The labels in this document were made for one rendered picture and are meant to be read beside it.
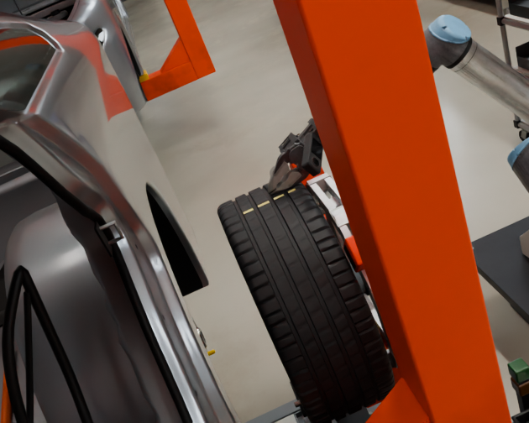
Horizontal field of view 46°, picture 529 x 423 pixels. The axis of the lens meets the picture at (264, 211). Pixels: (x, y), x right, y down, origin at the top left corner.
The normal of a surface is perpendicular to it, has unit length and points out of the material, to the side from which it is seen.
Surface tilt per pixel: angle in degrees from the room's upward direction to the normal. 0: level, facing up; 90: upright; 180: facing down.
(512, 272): 0
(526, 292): 0
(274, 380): 0
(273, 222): 17
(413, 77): 90
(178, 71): 90
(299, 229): 26
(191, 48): 90
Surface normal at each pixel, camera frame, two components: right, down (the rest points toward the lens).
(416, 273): 0.24, 0.43
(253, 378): -0.34, -0.81
